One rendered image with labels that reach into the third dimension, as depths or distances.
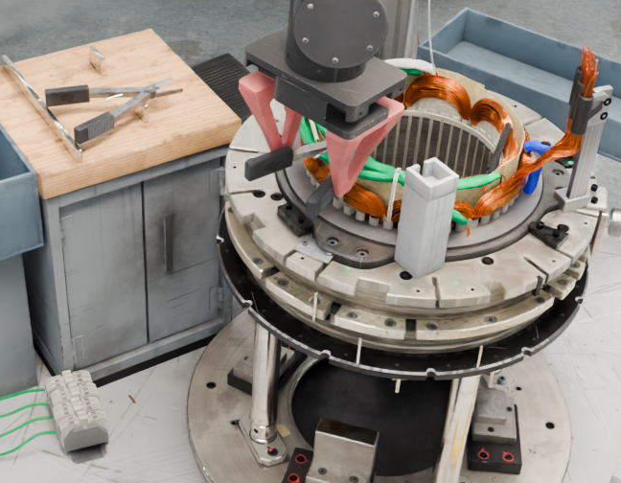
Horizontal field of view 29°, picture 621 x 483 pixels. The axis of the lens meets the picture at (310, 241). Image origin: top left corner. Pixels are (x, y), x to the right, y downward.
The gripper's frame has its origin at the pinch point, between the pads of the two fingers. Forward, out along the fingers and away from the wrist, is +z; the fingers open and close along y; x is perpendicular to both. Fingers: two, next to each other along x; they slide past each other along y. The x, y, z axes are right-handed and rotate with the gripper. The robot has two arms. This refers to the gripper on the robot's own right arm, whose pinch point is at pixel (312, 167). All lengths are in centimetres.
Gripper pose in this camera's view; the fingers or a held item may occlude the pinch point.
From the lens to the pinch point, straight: 90.2
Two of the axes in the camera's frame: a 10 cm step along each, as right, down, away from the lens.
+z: -1.0, 7.7, 6.3
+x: 6.4, -4.3, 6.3
